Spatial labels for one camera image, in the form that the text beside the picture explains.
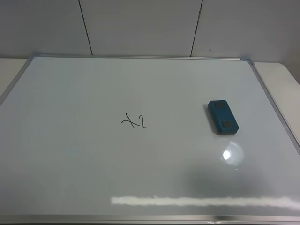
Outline blue board eraser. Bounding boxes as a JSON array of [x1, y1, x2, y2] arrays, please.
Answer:
[[208, 100, 239, 135]]

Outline white whiteboard with aluminium frame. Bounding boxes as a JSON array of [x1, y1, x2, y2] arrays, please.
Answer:
[[0, 55, 300, 225]]

